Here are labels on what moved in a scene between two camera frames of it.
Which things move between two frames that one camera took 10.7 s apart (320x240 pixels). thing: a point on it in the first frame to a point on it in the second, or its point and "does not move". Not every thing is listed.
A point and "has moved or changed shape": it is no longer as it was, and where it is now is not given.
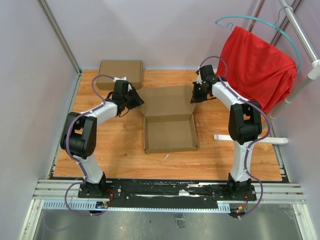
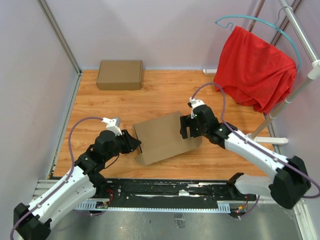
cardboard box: (169, 125) has moved or changed shape
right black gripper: (195, 98) to (186, 121)
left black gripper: (138, 100) to (131, 143)
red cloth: (257, 71) does not move
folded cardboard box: (131, 70) does not move
